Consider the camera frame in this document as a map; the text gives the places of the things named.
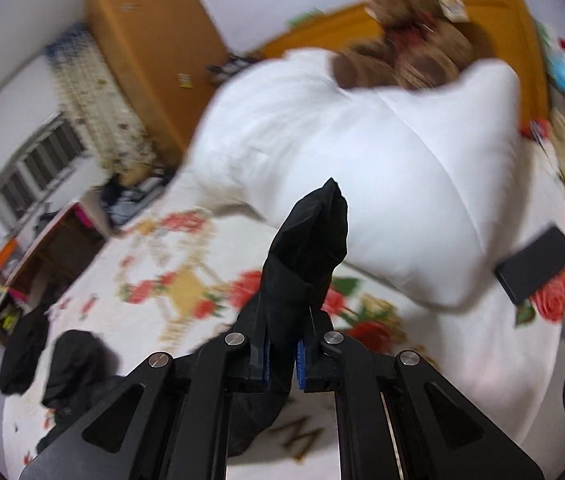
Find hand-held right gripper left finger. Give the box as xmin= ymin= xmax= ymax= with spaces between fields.
xmin=19 ymin=331 xmax=272 ymax=480

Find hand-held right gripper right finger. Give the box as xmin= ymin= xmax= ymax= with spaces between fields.
xmin=295 ymin=310 xmax=546 ymax=480

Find black padded jacket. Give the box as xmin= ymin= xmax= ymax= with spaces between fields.
xmin=36 ymin=177 xmax=350 ymax=459

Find pile of grey clothes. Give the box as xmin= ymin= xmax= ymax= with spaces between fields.
xmin=98 ymin=167 xmax=176 ymax=228

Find black folded clothes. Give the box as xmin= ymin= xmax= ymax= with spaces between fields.
xmin=0 ymin=305 xmax=53 ymax=396

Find floral bed sheet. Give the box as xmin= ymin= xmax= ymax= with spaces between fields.
xmin=1 ymin=110 xmax=565 ymax=480

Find white puffer jacket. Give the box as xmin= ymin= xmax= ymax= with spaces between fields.
xmin=182 ymin=50 xmax=523 ymax=311

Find wooden desk with pink edge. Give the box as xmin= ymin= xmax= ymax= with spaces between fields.
xmin=0 ymin=200 xmax=113 ymax=333

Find black phone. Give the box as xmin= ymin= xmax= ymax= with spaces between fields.
xmin=493 ymin=225 xmax=565 ymax=306

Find bedside clutter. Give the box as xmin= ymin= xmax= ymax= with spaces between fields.
xmin=206 ymin=52 xmax=258 ymax=86

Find barred window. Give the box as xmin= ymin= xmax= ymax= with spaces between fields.
xmin=0 ymin=112 xmax=88 ymax=221

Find patterned cream curtain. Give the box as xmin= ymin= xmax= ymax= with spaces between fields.
xmin=45 ymin=25 xmax=158 ymax=181

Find wooden wardrobe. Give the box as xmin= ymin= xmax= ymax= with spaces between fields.
xmin=85 ymin=0 xmax=230 ymax=153

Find brown teddy bear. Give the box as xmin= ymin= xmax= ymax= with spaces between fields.
xmin=329 ymin=0 xmax=478 ymax=92

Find wooden headboard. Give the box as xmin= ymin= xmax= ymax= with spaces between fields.
xmin=257 ymin=0 xmax=550 ymax=126

